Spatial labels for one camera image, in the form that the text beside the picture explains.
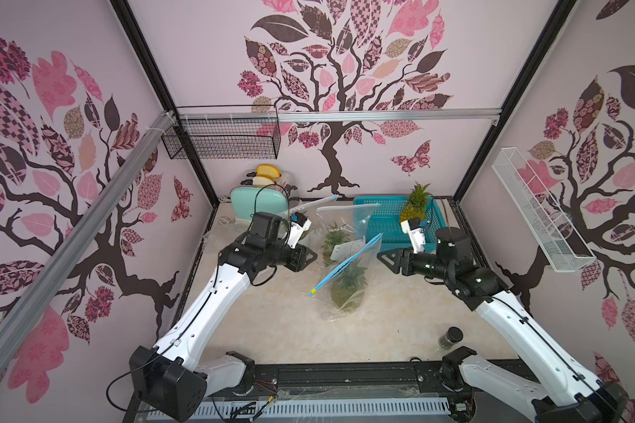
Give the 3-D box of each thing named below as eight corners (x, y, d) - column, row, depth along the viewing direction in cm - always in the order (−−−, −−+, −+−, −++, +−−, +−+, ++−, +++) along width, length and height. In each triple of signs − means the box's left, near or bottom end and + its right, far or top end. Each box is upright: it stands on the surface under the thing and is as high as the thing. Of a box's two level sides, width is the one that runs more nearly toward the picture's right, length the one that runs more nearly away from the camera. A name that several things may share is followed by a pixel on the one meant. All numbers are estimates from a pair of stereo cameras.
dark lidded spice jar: (439, 349, 81) (451, 340, 73) (436, 336, 83) (447, 326, 76) (452, 349, 81) (465, 340, 73) (448, 336, 83) (460, 326, 76)
